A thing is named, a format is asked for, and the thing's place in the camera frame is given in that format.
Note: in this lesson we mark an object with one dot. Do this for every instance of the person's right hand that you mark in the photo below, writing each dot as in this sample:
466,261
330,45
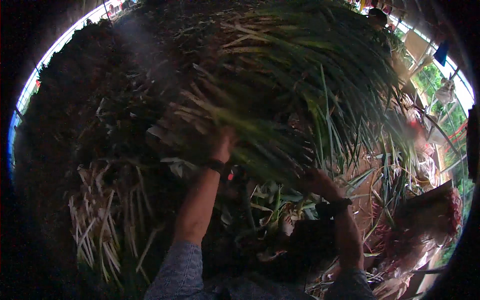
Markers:
318,183

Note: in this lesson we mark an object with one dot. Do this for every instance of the person's left hand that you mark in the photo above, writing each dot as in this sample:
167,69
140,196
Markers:
224,147

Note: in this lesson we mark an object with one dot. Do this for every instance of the person's left fingers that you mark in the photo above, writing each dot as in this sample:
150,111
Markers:
228,134

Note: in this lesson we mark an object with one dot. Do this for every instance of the person's right fingers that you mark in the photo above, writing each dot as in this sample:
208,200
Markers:
307,177

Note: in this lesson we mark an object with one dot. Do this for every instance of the large bundle of green onions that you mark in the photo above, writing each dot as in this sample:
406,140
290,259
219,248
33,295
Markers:
285,93

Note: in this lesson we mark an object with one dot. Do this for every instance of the black wrist band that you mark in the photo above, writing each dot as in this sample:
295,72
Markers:
218,165
332,207

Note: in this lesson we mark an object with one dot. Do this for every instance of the heap of onion leaf scraps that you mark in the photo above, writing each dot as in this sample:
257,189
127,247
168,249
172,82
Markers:
270,206

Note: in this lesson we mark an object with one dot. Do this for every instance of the brown cardboard sheet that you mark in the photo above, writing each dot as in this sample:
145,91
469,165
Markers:
423,213

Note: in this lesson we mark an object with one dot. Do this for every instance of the dark heap of green onions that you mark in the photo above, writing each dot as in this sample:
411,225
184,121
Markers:
93,105

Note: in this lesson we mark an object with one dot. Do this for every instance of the person's body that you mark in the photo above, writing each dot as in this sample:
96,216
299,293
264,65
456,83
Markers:
180,275

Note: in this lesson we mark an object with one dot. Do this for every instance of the pale-stalked onion bundle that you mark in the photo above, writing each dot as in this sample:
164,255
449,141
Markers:
103,225

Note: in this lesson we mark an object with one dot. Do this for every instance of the white hanging bag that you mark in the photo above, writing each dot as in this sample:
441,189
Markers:
446,91

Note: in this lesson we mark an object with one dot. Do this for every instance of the blue hanging cloth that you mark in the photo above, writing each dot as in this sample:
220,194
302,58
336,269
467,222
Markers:
442,52

